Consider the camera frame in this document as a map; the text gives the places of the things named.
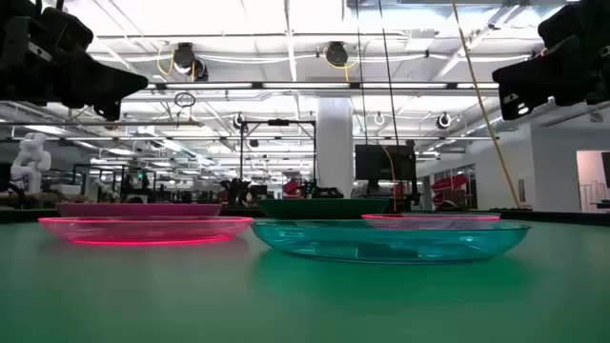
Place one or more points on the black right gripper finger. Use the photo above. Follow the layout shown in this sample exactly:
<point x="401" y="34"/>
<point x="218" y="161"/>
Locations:
<point x="514" y="106"/>
<point x="548" y="71"/>

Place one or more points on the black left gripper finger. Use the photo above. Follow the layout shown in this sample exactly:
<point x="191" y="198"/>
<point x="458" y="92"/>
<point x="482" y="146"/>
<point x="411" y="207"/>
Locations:
<point x="95" y="83"/>
<point x="108" y="110"/>

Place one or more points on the magenta opaque plastic plate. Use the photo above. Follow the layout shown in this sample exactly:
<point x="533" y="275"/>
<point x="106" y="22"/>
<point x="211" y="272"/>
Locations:
<point x="138" y="209"/>

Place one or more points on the neon pink transparent plate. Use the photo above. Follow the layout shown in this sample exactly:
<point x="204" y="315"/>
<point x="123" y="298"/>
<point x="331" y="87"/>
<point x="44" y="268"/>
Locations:
<point x="429" y="217"/>
<point x="143" y="231"/>

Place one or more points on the teal transparent plastic plate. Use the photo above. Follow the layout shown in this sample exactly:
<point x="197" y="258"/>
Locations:
<point x="333" y="243"/>

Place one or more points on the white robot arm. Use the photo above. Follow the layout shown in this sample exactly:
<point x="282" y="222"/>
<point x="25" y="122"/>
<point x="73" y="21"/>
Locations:
<point x="31" y="159"/>

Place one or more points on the black monitor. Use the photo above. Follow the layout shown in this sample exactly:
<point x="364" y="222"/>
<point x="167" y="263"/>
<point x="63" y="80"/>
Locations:
<point x="376" y="162"/>

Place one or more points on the white pillar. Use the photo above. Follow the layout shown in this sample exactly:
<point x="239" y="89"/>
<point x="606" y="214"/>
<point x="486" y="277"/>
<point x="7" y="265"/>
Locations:
<point x="334" y="143"/>

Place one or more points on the long ceiling light bar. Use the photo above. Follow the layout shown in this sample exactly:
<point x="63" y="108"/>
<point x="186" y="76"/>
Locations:
<point x="305" y="86"/>

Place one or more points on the dark green plastic plate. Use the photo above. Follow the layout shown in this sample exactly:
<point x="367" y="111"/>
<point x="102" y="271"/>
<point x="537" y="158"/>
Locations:
<point x="324" y="208"/>

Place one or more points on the black cage frame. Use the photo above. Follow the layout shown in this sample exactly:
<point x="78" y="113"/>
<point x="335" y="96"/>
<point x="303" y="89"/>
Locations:
<point x="121" y="183"/>

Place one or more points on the black metal frame rig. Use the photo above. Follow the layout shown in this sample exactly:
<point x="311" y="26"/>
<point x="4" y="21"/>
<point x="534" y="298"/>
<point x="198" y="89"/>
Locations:
<point x="241" y="152"/>

